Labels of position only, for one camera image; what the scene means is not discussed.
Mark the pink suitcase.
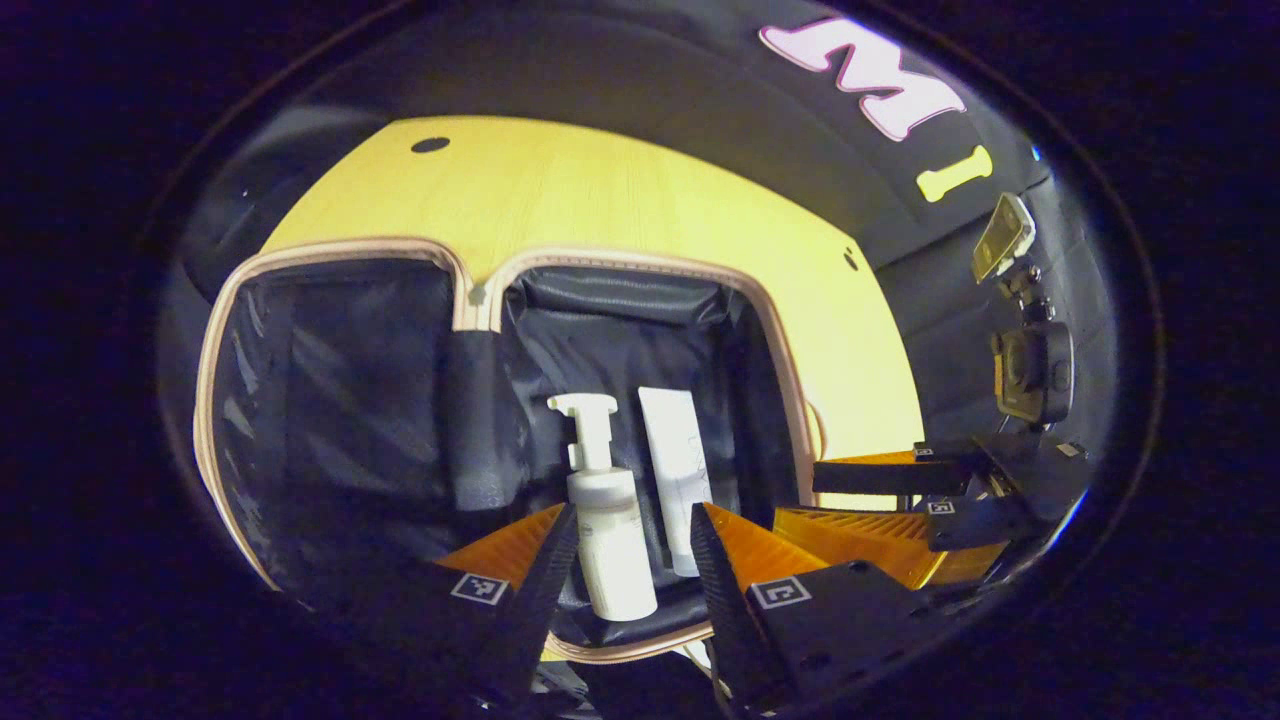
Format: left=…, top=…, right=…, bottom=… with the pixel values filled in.
left=193, top=237, right=828, bottom=666

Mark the white pump bottle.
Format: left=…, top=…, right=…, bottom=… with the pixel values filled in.
left=547, top=393, right=659, bottom=623

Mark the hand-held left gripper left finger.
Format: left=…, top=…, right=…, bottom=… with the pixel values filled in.
left=300, top=500, right=581, bottom=720

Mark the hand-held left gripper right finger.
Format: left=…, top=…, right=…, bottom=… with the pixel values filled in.
left=690, top=502, right=991, bottom=717

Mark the white squeeze tube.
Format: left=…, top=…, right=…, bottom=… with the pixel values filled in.
left=638, top=387, right=713, bottom=578

